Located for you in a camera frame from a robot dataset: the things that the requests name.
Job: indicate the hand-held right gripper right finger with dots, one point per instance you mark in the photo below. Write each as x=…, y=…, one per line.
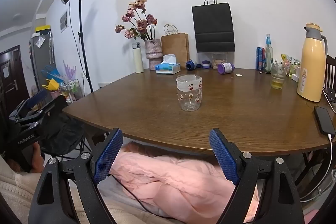
x=223, y=158

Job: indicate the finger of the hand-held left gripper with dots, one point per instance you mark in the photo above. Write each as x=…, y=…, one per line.
x=39, y=99
x=51, y=113

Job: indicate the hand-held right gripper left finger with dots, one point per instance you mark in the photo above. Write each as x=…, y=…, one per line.
x=109, y=157

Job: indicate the clear printed cup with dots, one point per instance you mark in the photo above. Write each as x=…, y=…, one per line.
x=189, y=92

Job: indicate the person's left forearm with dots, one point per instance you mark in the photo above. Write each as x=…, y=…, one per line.
x=15, y=192

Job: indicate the person's left hand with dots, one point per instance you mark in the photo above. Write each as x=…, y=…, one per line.
x=38, y=159

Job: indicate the blue hangers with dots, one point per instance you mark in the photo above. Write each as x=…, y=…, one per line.
x=52, y=72

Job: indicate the dark brown door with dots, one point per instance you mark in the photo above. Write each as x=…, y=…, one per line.
x=10, y=74

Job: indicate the purple plastic rack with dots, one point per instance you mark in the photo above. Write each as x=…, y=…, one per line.
x=69, y=69

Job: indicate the grey refrigerator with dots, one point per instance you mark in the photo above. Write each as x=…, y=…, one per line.
x=40, y=56

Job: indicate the pink quilted blanket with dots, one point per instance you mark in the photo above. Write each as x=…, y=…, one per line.
x=170, y=182

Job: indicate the cream fleece clothing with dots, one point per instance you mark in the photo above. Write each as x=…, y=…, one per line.
x=123, y=213

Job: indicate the yellow box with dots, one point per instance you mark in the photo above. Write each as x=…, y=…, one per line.
x=42, y=28

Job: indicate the purple bottle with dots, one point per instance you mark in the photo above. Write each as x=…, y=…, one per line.
x=225, y=67

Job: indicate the purple lidded jar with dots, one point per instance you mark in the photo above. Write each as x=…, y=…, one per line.
x=206, y=64

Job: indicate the glass of yellow liquid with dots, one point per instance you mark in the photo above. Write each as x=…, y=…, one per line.
x=277, y=78

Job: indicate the clear container of grains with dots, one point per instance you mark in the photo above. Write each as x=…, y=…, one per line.
x=219, y=60

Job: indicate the dark blue jar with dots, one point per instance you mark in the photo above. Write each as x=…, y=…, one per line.
x=191, y=64

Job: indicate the cream thermos bottle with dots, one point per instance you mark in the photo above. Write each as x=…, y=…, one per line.
x=137, y=58

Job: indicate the blue tissue box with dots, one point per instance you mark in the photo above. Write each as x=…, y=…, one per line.
x=168, y=67

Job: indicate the blue drink can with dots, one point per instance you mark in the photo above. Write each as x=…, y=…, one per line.
x=260, y=58

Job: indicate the black smartphone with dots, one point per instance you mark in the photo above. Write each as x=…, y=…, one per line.
x=324, y=120

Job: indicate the glass bottle with blue label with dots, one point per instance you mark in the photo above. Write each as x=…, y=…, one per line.
x=268, y=54

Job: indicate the pink ribbed vase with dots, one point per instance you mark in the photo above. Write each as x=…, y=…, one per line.
x=153, y=52

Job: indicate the brown paper bag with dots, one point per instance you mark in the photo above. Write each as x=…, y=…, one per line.
x=174, y=47

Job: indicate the dried pink flowers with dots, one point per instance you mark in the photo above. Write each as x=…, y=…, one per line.
x=137, y=22

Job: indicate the yellow thermos jug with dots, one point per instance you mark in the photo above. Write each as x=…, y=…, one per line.
x=312, y=64

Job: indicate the black paper bag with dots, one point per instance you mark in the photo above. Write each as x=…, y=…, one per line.
x=213, y=27

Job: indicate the dark wooden chair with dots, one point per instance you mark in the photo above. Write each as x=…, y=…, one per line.
x=331, y=74

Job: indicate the white wall outlet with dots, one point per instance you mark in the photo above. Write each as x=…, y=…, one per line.
x=101, y=85

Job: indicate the grey wall panel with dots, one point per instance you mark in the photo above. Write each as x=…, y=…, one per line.
x=64, y=21

